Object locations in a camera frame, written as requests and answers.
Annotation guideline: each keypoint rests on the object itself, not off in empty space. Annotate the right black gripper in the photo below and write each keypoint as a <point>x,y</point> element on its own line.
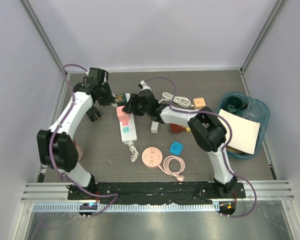
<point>130,108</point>

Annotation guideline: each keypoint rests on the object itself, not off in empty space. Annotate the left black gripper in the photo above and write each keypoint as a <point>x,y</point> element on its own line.
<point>110,98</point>

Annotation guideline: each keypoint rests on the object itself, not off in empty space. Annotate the pink plug adapter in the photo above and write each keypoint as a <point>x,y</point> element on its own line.
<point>121,115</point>

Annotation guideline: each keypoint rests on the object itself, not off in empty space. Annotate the black plug adapter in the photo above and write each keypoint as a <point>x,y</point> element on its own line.
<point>93,114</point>

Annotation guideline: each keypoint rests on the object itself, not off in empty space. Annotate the long white power strip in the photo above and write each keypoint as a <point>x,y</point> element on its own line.
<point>128,128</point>

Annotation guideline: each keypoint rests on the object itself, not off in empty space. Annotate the short white power strip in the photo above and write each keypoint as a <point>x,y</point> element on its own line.
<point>154,127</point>

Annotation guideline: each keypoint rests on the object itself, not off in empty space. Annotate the red cube plug adapter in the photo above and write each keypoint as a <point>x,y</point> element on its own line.
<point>176,129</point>

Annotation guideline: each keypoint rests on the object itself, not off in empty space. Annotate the round pink power socket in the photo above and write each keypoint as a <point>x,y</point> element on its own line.
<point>152,157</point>

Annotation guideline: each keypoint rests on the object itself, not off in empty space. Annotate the blue plug adapter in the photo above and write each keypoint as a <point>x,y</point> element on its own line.
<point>176,148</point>

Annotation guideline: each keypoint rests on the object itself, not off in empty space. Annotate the orange cube plug adapter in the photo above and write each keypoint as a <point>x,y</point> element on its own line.
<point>198,103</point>

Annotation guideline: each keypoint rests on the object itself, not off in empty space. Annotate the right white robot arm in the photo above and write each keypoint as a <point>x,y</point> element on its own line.
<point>208,131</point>

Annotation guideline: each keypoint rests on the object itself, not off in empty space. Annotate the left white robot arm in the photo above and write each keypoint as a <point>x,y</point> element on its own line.
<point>56,146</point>

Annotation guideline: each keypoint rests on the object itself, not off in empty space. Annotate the pink translucent cup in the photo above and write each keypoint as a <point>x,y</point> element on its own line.
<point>79,150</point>

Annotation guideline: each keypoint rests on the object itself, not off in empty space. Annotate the teal plastic bin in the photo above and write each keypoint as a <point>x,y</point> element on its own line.
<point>256,111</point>

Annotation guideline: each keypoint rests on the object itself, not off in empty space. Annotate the dark green cup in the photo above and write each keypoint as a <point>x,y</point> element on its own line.
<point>234,104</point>

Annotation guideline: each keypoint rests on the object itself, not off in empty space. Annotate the white paper sheet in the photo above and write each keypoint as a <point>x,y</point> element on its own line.
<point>244,132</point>

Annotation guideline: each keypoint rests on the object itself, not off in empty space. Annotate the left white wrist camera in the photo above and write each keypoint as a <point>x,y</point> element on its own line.
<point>105,76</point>

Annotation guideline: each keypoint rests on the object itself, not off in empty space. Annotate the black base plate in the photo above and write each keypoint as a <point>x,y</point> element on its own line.
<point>160,193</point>

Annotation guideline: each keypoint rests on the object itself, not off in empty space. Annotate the slotted cable duct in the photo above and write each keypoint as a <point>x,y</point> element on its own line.
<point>85,207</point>

